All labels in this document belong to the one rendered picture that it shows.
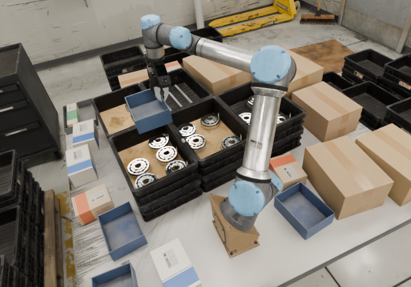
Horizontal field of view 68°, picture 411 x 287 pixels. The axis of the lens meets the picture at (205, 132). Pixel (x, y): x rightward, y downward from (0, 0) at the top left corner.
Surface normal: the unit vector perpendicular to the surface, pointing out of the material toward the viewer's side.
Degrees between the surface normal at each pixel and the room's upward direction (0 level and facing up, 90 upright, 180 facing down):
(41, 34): 90
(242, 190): 61
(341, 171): 0
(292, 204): 0
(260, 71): 46
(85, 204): 0
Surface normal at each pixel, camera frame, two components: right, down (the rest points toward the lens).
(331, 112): -0.10, -0.75
